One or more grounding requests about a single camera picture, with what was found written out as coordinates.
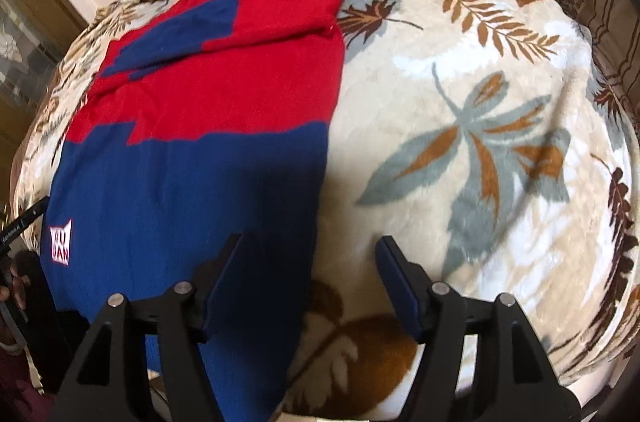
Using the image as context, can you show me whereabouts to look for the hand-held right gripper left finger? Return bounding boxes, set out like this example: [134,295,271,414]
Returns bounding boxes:
[57,232,246,422]

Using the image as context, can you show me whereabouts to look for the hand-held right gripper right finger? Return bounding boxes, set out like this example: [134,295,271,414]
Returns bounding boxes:
[375,236,584,422]

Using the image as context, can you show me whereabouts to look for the wooden cabinet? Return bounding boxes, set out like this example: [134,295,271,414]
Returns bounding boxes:
[0,0,92,203]

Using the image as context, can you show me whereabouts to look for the person's left hand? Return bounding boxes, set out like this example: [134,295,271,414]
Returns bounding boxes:
[0,261,30,349]

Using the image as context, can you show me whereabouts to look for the leaf print fleece blanket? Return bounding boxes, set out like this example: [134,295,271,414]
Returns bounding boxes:
[10,0,637,422]

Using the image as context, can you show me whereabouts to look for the red and blue knit sweater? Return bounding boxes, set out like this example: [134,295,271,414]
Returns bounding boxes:
[42,0,352,422]

